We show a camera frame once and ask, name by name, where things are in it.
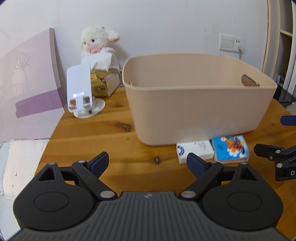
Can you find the black glass side table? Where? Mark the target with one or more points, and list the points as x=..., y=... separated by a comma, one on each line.
x=281, y=95

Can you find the white bed sheet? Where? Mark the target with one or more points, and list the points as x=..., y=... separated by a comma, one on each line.
x=19, y=161

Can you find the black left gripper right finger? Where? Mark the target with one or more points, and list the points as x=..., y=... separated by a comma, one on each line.
x=211, y=174

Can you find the white wall switch socket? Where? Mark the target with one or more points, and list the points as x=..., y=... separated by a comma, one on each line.
x=229, y=43

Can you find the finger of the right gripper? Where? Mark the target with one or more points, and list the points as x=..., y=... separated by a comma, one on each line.
x=275, y=153
x=288, y=120

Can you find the gold tissue box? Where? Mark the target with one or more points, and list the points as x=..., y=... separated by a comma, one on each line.
x=104, y=83

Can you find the blue cartoon tissue pack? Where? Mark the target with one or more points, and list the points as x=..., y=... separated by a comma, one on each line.
x=230, y=149

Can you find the beige plastic storage basket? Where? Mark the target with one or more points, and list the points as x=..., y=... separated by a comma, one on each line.
x=177, y=98

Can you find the pink purple headboard panel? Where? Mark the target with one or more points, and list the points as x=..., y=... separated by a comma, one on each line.
x=32, y=97

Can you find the white blue tissue pack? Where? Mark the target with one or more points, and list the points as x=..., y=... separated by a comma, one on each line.
x=203, y=149

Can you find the white plush lamb toy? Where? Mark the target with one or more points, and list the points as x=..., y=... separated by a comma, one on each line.
x=95, y=45

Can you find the white plug with cable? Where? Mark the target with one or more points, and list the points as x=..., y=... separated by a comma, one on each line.
x=241, y=51

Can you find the white phone stand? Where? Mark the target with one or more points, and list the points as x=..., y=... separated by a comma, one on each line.
x=80, y=100

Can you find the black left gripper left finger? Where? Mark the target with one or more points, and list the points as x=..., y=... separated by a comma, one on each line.
x=80, y=181

